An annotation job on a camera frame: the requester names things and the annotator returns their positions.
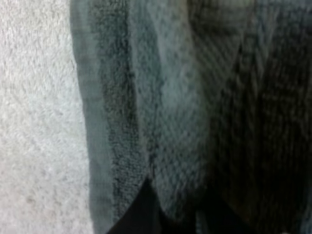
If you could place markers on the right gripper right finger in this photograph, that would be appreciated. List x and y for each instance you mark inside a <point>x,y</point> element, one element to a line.
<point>219,221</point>

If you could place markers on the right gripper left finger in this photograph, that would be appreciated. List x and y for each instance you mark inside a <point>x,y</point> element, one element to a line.
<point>142,214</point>

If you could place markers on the grey-green towel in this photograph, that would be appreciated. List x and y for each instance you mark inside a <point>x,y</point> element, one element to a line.
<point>175,97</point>

